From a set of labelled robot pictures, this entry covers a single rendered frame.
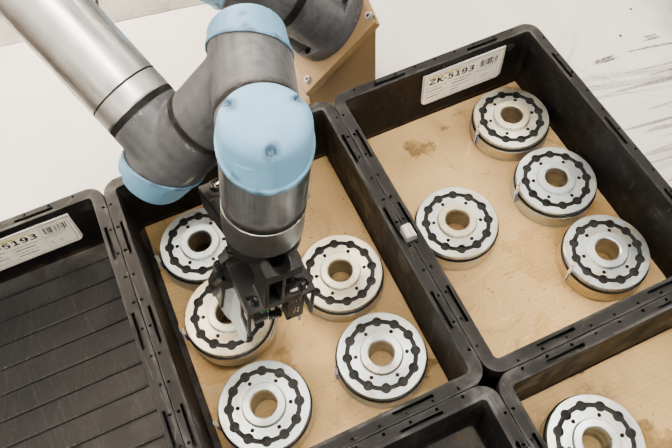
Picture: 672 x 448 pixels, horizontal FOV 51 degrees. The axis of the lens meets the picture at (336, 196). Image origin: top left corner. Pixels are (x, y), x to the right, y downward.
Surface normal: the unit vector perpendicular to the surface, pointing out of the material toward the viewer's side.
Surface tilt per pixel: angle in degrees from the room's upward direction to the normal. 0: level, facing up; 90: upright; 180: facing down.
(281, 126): 8
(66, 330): 0
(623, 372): 0
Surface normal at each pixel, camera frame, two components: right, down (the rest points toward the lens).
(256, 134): 0.09, -0.58
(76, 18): 0.44, -0.27
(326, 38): 0.07, 0.71
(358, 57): 0.28, 0.81
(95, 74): -0.06, 0.19
